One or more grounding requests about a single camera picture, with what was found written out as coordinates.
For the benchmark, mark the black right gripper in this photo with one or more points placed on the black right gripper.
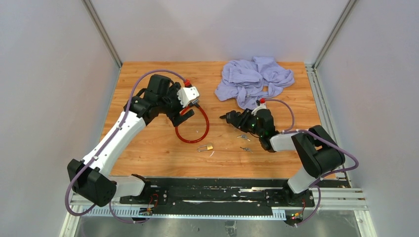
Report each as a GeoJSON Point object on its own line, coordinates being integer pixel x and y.
{"type": "Point", "coordinates": [247, 116]}

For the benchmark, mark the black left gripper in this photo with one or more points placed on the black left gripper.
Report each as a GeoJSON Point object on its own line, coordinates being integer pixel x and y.
{"type": "Point", "coordinates": [175, 117]}

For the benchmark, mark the silver key bunch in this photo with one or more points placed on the silver key bunch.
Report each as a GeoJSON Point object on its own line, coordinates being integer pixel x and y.
{"type": "Point", "coordinates": [243, 136]}

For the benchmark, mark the red cable lock black body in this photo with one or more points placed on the red cable lock black body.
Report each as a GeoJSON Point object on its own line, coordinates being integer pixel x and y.
{"type": "Point", "coordinates": [194, 134]}

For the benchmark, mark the black padlock body with shackle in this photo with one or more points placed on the black padlock body with shackle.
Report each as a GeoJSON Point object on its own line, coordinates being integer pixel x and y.
{"type": "Point", "coordinates": [233, 118]}

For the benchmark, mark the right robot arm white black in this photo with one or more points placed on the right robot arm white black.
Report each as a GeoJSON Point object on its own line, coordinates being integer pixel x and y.
{"type": "Point", "coordinates": [315, 148]}

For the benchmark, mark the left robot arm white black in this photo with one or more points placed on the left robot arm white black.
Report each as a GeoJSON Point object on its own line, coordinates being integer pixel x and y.
{"type": "Point", "coordinates": [90, 176]}

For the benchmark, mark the small brass padlock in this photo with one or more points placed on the small brass padlock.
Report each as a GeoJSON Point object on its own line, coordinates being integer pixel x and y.
{"type": "Point", "coordinates": [206, 147]}

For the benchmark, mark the crumpled lavender cloth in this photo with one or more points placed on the crumpled lavender cloth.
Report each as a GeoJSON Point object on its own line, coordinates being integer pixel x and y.
{"type": "Point", "coordinates": [247, 81]}

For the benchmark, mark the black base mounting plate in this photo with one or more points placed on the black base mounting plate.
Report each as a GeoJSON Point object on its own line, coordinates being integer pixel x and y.
{"type": "Point", "coordinates": [217, 196]}

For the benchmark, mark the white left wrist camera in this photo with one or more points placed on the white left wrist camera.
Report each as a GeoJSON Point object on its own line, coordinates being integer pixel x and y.
{"type": "Point", "coordinates": [188, 95]}

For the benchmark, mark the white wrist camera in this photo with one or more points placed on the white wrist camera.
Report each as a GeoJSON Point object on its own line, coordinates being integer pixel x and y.
{"type": "Point", "coordinates": [261, 106]}
{"type": "Point", "coordinates": [188, 95]}

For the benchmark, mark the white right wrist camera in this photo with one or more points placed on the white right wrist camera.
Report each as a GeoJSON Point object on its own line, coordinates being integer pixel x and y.
{"type": "Point", "coordinates": [261, 106]}

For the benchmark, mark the aluminium frame post left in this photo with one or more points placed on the aluminium frame post left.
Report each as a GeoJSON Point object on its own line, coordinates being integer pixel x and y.
{"type": "Point", "coordinates": [90, 8]}

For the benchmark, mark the aluminium frame post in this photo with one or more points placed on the aluminium frame post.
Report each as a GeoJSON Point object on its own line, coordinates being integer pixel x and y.
{"type": "Point", "coordinates": [350, 4]}
{"type": "Point", "coordinates": [90, 8]}

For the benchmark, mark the aluminium frame post right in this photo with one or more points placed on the aluminium frame post right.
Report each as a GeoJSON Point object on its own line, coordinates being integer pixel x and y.
{"type": "Point", "coordinates": [350, 4]}

